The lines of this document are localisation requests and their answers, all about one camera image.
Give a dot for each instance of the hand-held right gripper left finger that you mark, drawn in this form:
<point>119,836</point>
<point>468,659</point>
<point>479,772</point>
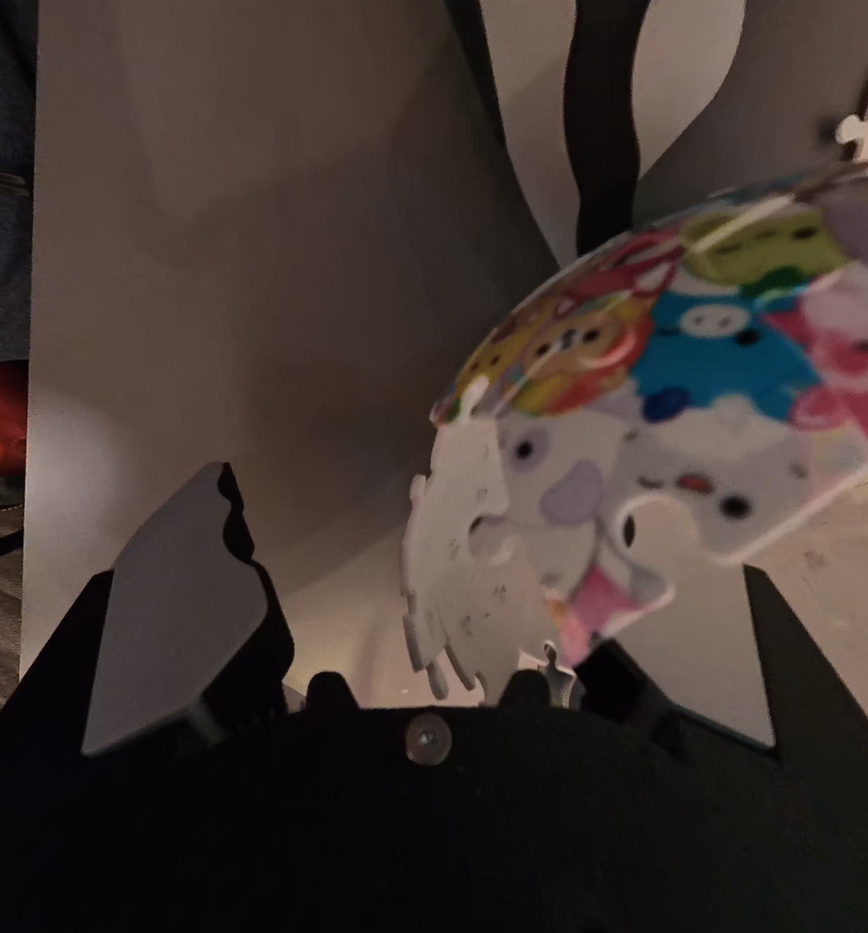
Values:
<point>179,605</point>

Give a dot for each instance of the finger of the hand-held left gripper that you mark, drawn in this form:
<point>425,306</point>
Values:
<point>528,109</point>

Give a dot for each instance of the partly built puzzle ball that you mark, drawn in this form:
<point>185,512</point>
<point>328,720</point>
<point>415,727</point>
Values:
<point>696,401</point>

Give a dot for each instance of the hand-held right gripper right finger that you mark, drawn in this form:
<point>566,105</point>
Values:
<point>718,656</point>

